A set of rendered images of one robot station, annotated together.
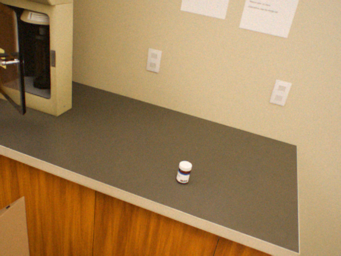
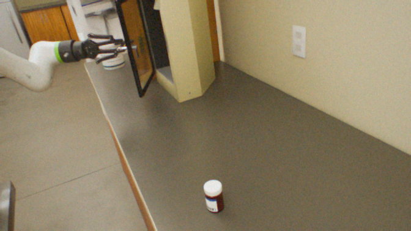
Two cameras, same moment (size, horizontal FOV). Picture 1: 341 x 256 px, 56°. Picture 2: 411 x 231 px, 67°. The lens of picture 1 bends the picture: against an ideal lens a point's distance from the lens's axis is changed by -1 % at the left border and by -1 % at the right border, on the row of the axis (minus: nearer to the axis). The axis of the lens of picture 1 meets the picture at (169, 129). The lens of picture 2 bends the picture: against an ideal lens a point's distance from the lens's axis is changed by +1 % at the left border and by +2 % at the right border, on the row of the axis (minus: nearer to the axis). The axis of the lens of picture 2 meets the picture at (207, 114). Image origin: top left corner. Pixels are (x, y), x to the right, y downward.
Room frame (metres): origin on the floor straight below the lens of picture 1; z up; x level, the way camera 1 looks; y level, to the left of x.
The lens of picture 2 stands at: (0.59, -0.55, 1.51)
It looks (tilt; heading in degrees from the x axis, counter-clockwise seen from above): 28 degrees down; 53
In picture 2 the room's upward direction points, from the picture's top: 8 degrees counter-clockwise
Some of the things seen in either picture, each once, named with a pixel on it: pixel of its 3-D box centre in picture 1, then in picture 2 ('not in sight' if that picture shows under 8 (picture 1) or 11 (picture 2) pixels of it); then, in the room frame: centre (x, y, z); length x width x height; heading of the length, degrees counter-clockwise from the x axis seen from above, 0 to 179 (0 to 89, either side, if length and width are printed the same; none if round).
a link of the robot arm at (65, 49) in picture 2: not in sight; (70, 51); (0.95, 0.83, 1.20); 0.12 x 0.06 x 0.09; 48
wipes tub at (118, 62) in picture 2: not in sight; (111, 54); (1.29, 1.28, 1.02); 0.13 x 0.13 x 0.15
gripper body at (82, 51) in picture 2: not in sight; (87, 49); (1.01, 0.79, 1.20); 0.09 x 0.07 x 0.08; 138
